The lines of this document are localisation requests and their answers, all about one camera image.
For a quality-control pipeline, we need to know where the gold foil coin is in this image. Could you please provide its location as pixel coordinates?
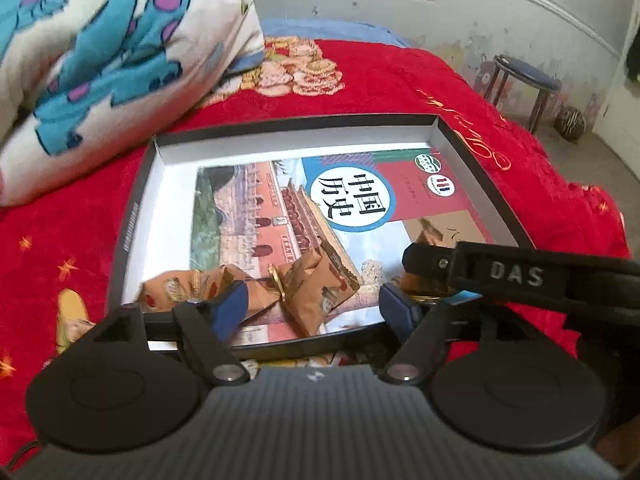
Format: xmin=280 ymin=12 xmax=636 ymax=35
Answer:
xmin=404 ymin=272 xmax=451 ymax=306
xmin=267 ymin=264 xmax=287 ymax=306

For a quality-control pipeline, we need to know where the blue bed sheet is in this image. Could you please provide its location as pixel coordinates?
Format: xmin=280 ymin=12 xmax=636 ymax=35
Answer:
xmin=260 ymin=17 xmax=411 ymax=50

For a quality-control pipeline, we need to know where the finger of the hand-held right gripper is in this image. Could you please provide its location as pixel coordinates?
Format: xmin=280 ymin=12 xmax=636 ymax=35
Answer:
xmin=445 ymin=291 xmax=640 ymax=334
xmin=402 ymin=241 xmax=640 ymax=302

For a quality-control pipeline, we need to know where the black shallow cardboard box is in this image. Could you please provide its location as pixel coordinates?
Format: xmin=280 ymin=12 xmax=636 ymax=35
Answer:
xmin=107 ymin=114 xmax=536 ymax=356

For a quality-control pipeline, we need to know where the white door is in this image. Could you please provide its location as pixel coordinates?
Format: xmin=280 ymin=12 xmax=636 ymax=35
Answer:
xmin=592 ymin=35 xmax=640 ymax=181

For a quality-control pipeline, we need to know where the red printed blanket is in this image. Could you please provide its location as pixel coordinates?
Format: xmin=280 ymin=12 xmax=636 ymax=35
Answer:
xmin=0 ymin=37 xmax=633 ymax=461

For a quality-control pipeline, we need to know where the monster print white blanket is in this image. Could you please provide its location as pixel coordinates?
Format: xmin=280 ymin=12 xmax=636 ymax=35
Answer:
xmin=0 ymin=0 xmax=266 ymax=208

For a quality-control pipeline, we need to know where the history textbook with palace cover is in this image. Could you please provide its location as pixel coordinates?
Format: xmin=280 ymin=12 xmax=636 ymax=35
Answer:
xmin=187 ymin=147 xmax=496 ymax=336

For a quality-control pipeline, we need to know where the striped dark ball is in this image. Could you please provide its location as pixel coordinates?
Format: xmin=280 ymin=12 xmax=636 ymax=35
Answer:
xmin=555 ymin=106 xmax=586 ymax=141

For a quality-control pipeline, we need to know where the round blue-seat metal stool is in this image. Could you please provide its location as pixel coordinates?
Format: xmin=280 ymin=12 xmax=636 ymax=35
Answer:
xmin=482 ymin=55 xmax=563 ymax=136

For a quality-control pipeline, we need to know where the brown snack packet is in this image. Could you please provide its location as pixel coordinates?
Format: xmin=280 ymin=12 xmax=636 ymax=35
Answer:
xmin=277 ymin=250 xmax=362 ymax=338
xmin=137 ymin=269 xmax=226 ymax=312
xmin=220 ymin=265 xmax=283 ymax=322

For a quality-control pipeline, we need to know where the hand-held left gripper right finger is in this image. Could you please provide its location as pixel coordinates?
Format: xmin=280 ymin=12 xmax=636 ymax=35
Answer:
xmin=377 ymin=284 xmax=532 ymax=387

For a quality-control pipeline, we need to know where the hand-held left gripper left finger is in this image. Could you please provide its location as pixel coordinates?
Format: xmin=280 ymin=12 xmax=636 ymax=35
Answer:
xmin=75 ymin=282 xmax=253 ymax=387

